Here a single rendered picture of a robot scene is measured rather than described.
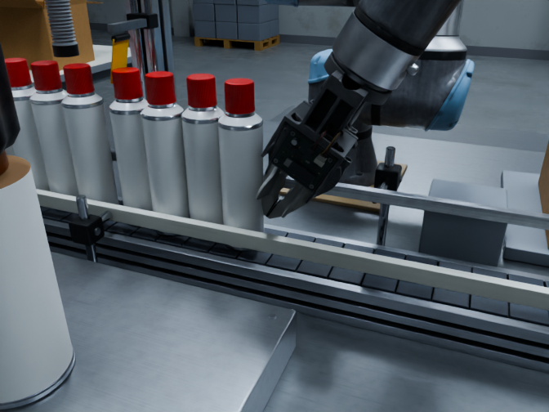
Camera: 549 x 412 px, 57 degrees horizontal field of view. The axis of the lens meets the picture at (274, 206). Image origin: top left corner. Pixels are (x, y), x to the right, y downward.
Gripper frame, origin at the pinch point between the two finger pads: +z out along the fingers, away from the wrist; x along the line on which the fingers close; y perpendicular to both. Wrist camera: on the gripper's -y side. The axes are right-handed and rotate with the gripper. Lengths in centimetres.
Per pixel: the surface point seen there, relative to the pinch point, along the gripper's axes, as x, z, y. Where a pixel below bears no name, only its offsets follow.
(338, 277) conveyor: 10.9, 0.0, 4.3
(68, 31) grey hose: -39.6, 2.5, -9.2
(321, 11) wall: -149, 140, -703
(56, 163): -27.8, 13.6, 2.5
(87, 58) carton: -115, 81, -132
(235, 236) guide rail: -1.5, 3.8, 4.6
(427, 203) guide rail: 14.2, -10.8, -2.5
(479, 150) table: 26, -3, -61
